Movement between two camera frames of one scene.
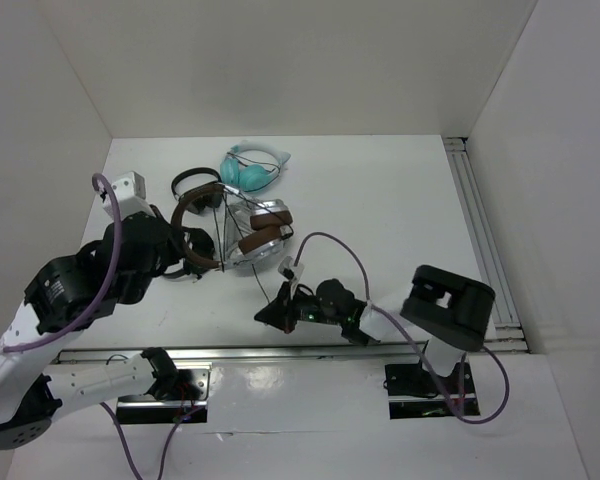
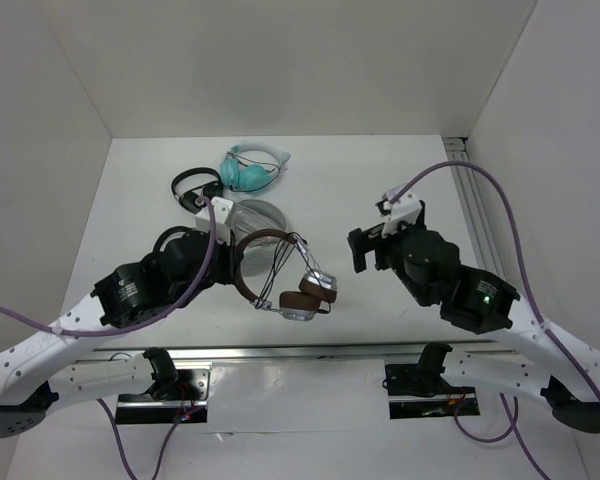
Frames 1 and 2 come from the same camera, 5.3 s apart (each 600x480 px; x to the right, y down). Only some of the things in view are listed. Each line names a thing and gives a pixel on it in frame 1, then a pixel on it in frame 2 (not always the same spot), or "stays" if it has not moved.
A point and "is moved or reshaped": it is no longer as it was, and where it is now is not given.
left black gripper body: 171,254 to 223,268
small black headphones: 198,204 stays
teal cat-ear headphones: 251,166 stays
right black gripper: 281,312 to 363,240
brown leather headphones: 270,225 is moved or reshaped
